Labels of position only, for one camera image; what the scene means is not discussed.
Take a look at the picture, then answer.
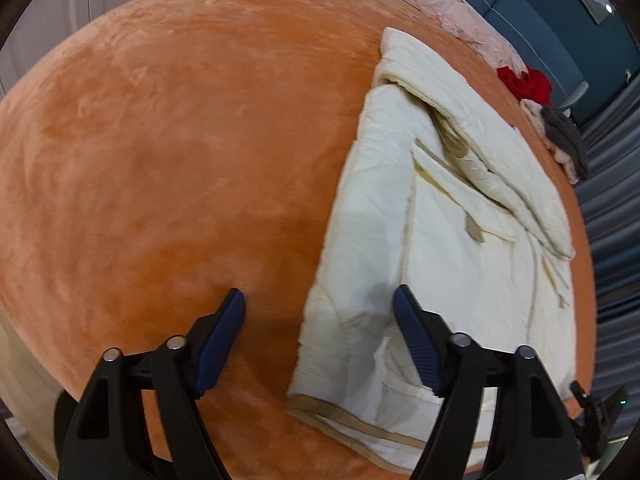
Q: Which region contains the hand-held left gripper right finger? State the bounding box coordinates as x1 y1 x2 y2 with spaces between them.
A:
392 285 583 480

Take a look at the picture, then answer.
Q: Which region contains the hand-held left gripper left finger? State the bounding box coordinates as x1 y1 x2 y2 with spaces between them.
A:
57 288 246 480

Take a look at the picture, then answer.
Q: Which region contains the white quilted jacket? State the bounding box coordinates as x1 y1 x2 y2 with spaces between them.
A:
287 27 576 461

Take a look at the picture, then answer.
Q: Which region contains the orange plush blanket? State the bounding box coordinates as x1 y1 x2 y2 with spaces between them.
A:
0 0 598 471

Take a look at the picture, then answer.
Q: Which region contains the grey curtain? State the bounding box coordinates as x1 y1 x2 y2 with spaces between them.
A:
575 80 640 321

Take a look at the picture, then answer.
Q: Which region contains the grey knit garment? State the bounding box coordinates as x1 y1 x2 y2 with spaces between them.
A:
542 107 591 182

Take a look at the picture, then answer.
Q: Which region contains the cream fleece garment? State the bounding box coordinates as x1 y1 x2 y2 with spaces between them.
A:
520 99 571 171

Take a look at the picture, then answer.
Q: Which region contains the red garment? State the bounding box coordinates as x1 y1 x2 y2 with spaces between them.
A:
497 66 551 102

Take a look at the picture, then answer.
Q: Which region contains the blue upholstered headboard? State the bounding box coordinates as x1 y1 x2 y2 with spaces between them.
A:
420 0 632 111

